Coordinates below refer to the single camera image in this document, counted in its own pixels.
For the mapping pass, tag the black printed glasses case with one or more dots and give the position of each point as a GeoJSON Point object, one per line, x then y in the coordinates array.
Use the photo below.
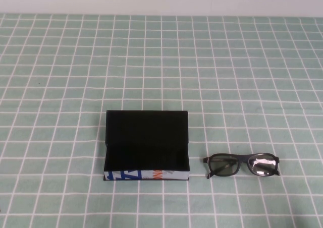
{"type": "Point", "coordinates": [146, 137]}

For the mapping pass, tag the black framed glasses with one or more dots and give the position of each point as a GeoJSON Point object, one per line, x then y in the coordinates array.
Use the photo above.
{"type": "Point", "coordinates": [220, 163]}

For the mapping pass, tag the green white checked tablecloth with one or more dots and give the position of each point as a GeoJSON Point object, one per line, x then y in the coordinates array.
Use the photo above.
{"type": "Point", "coordinates": [50, 86]}

